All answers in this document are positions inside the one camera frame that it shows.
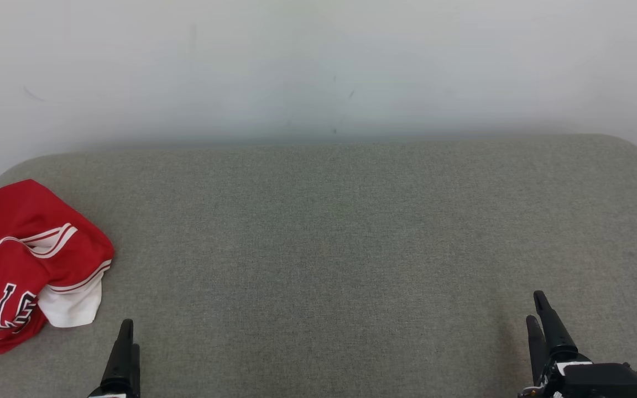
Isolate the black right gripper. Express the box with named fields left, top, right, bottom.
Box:
left=518, top=290, right=637, bottom=398

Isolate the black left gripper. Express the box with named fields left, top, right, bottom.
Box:
left=87, top=319, right=141, bottom=398

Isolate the red basketball jersey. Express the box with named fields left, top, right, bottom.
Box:
left=0, top=179, right=115, bottom=359

